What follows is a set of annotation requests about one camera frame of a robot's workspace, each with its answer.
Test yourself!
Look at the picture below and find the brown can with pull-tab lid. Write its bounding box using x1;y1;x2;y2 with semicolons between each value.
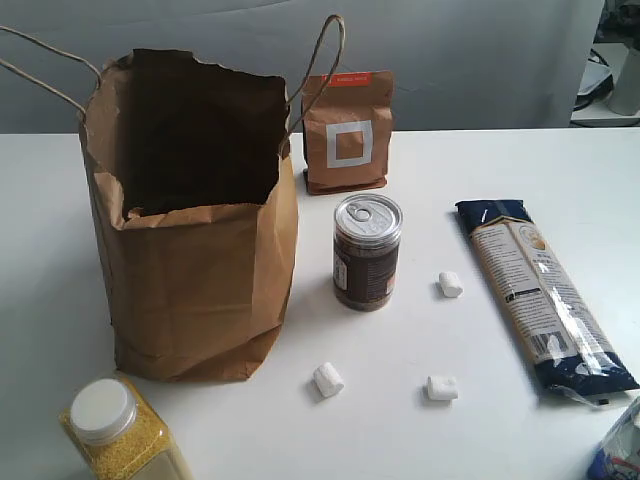
333;193;403;311

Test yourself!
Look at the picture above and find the white marshmallow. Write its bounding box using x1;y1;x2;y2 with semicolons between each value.
313;362;345;398
438;271;464;298
426;375;459;402

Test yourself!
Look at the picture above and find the brown paper bag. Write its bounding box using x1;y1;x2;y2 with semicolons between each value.
77;49;298;381

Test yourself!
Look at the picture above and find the brown kraft coffee pouch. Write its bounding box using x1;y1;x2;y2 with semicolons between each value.
301;70;394;195

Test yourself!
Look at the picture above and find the dark blue spaghetti package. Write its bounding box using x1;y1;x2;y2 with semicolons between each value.
456;199;639;400

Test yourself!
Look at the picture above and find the yellow grain jar white lid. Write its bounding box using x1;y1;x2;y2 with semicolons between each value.
59;375;193;479

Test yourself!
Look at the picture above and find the white cylinder in background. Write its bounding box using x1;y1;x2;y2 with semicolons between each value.
608;37;640;116

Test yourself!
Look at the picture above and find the blue plastic package corner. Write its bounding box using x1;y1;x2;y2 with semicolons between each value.
587;398;640;480

